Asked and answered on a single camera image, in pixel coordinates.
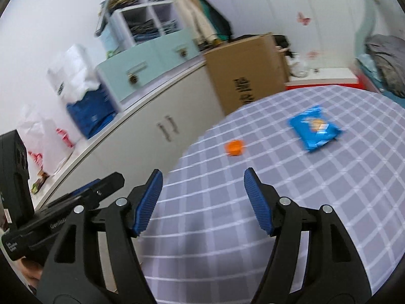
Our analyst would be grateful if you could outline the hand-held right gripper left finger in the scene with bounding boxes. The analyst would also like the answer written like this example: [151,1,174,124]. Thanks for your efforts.
[38,169,163,304]

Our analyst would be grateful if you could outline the large cardboard box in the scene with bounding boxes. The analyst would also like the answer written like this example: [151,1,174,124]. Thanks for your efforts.
[202,32,290,116]

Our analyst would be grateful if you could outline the small snack packets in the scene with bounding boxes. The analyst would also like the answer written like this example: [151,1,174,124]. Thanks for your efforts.
[32,169,50,194]

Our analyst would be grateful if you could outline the blue snack packet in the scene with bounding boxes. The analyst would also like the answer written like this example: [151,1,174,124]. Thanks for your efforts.
[287,106,344,153]

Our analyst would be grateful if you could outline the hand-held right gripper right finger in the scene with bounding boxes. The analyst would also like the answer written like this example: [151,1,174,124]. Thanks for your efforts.
[244,168,371,304]

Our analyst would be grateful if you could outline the teal drawer cabinet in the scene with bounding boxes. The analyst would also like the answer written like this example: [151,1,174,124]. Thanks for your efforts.
[96,27,203,111]

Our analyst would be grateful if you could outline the hanging clothes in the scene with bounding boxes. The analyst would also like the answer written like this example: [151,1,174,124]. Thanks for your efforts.
[172,0,233,46]

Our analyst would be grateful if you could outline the teal bed sheet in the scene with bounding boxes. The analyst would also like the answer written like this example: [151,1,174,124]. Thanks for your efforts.
[357,54,405,105]

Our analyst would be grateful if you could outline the red and white platform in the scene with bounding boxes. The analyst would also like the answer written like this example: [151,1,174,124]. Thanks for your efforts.
[285,68,382,94]

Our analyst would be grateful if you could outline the blue bag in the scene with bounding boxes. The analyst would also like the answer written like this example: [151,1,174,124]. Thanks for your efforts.
[66,89,117,139]

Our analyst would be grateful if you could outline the crumpled white bag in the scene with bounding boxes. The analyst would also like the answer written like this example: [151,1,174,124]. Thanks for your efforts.
[289,55,309,78]

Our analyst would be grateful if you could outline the person's left hand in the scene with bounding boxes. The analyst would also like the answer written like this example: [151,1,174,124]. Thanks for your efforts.
[19,257,44,292]

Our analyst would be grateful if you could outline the white cubby shelf unit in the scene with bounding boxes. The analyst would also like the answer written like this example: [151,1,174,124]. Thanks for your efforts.
[95,0,197,54]

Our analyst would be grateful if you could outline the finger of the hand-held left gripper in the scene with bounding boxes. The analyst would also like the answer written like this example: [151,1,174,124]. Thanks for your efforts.
[79,173,125,211]
[39,179,102,210]

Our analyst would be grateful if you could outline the grey metal pole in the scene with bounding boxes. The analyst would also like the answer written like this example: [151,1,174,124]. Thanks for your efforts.
[95,0,122,37]

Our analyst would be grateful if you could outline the white plastic bag red print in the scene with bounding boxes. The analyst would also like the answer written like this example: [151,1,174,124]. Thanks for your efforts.
[16,104,76,178]

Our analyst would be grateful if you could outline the small orange wrapper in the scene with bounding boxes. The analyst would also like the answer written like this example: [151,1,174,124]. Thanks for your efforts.
[225,140,246,157]

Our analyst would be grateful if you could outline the grey blanket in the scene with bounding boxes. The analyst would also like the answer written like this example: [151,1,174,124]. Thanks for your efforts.
[364,34,405,99]

